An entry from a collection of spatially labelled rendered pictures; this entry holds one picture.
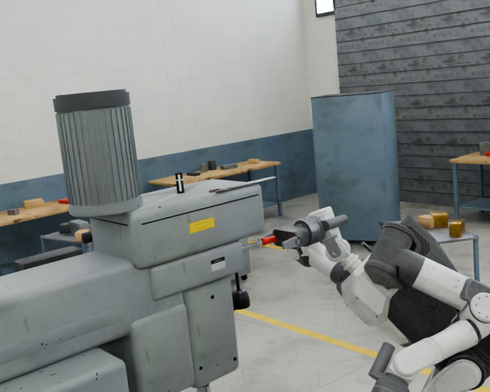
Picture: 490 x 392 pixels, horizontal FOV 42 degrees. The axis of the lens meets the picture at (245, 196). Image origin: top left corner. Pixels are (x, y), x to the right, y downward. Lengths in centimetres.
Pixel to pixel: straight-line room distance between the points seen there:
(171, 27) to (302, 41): 284
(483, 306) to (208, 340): 78
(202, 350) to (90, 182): 61
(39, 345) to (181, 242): 46
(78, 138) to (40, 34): 722
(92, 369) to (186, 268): 40
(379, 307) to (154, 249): 67
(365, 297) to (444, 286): 24
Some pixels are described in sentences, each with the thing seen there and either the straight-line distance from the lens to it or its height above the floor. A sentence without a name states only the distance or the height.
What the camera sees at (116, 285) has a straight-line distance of 170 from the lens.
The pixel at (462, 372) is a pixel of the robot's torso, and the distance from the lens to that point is 198.
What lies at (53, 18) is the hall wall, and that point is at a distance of 897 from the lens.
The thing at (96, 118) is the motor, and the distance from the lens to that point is 166.
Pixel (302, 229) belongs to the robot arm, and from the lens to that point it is 200.
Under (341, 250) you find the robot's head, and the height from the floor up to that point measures 166.
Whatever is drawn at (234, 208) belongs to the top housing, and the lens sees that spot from 187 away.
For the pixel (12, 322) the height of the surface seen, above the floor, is 170.
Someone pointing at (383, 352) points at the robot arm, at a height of 148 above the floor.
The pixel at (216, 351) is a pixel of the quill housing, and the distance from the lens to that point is 196.
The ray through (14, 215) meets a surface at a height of 89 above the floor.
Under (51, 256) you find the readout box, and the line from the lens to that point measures 206.
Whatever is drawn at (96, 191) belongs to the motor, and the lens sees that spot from 167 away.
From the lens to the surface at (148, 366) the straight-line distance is 181.
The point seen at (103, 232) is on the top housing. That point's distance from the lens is 183.
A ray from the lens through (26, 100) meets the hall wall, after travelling 870.
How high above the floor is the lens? 220
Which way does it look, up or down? 10 degrees down
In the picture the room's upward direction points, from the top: 6 degrees counter-clockwise
